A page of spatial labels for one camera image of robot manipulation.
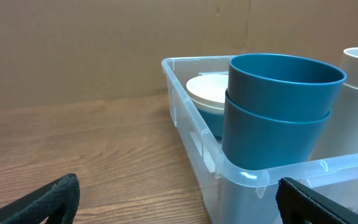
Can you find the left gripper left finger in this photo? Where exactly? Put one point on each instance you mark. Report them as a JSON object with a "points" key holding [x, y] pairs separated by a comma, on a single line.
{"points": [[56, 202]]}

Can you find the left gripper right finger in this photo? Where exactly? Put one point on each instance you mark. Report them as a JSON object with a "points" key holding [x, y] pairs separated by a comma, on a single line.
{"points": [[299, 204]]}

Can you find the dark blue tall cup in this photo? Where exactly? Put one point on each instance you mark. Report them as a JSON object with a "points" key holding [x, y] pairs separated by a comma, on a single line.
{"points": [[254, 142], [284, 87]]}

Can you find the dark blue bowl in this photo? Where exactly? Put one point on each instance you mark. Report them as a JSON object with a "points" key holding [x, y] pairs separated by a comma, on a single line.
{"points": [[214, 121]]}

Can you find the cream bowl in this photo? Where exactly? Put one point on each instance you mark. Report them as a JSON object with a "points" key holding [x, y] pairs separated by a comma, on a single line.
{"points": [[207, 92]]}

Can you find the clear plastic storage container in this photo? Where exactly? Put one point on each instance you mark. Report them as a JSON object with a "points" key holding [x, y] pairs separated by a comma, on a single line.
{"points": [[234, 195]]}

